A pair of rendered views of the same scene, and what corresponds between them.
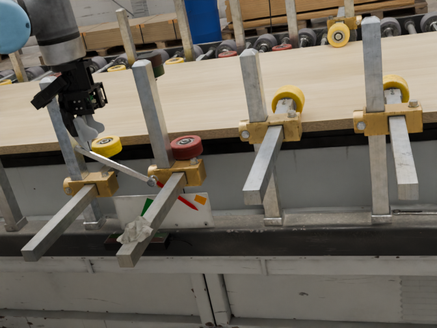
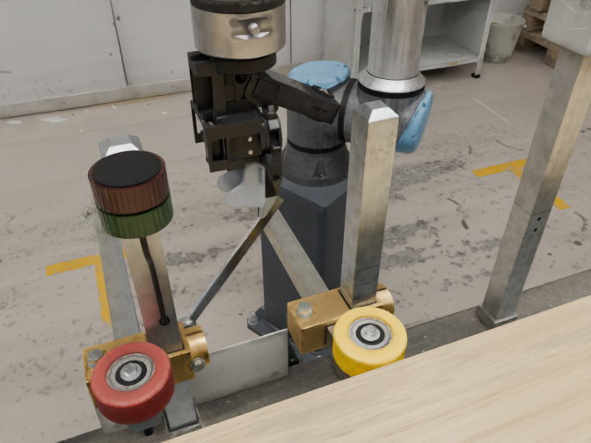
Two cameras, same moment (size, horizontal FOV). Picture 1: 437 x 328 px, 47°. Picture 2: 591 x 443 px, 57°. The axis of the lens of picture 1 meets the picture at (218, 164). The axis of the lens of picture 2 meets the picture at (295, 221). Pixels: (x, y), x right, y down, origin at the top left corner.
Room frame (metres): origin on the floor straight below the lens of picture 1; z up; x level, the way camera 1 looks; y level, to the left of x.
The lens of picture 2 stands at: (1.56, -0.02, 1.36)
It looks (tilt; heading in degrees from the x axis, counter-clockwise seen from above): 38 degrees down; 139
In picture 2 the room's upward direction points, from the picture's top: straight up
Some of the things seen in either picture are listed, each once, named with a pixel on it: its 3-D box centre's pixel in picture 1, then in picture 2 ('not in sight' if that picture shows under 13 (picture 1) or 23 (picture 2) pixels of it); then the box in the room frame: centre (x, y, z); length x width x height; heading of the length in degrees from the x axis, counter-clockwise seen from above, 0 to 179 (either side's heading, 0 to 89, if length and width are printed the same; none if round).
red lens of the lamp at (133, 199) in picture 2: (149, 60); (129, 180); (1.19, 0.11, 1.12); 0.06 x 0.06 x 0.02
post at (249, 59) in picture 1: (264, 152); not in sight; (1.07, -0.11, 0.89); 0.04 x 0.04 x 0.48; 71
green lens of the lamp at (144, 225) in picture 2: (151, 70); (134, 206); (1.19, 0.11, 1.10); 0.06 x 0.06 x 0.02
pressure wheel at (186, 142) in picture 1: (189, 159); (139, 401); (1.19, 0.07, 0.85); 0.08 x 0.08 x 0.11
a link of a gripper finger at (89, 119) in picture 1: (93, 129); (250, 195); (1.13, 0.27, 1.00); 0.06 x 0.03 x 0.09; 71
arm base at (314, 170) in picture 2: not in sight; (316, 150); (0.66, 0.81, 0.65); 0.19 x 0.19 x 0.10
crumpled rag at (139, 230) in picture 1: (136, 226); (102, 212); (0.87, 0.18, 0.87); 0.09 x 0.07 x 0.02; 161
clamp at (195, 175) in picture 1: (177, 172); (149, 363); (1.14, 0.11, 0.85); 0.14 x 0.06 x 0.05; 71
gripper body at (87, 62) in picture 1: (77, 87); (237, 105); (1.11, 0.27, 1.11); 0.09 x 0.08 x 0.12; 71
